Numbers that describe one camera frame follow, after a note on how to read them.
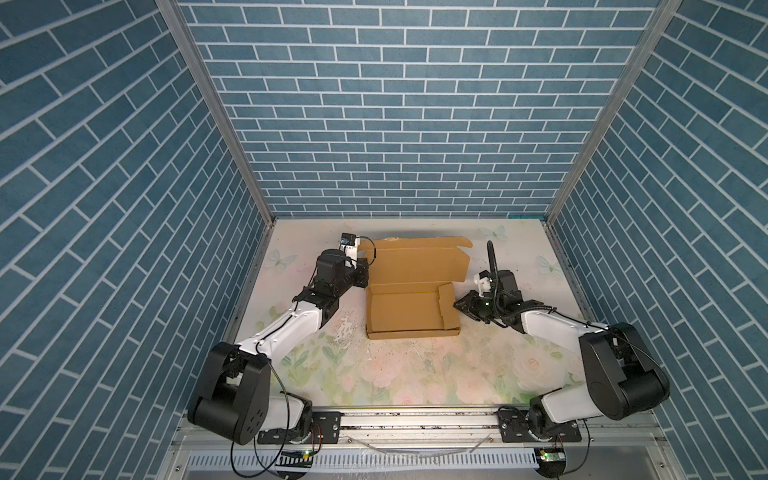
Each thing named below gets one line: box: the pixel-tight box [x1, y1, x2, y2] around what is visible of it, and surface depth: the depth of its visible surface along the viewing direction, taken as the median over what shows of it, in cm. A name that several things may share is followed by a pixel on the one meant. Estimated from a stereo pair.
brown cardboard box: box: [358, 236, 473, 340], surface depth 93 cm
